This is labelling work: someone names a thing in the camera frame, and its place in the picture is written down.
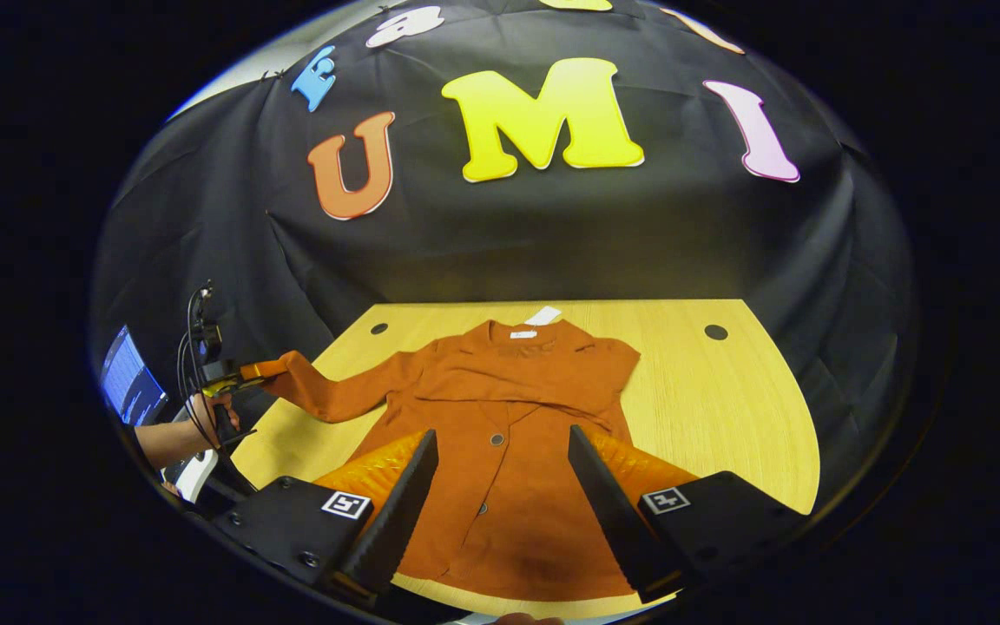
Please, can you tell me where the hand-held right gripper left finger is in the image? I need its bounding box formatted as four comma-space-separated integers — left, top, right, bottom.
214, 430, 440, 600

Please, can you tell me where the black backdrop cloth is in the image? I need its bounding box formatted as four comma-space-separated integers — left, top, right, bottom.
92, 0, 913, 513

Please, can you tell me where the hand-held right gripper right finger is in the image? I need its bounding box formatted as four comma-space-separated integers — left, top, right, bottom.
568, 424, 813, 604

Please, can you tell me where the orange button shirt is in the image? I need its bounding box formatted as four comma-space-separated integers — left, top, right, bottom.
244, 306, 641, 602

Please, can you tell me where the laptop screen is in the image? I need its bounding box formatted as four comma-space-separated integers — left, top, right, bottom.
101, 326, 169, 426

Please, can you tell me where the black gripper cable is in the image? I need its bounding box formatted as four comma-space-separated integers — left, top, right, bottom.
175, 286, 223, 448

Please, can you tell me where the white plastic object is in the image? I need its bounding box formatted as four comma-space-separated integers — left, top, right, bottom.
161, 447, 220, 504

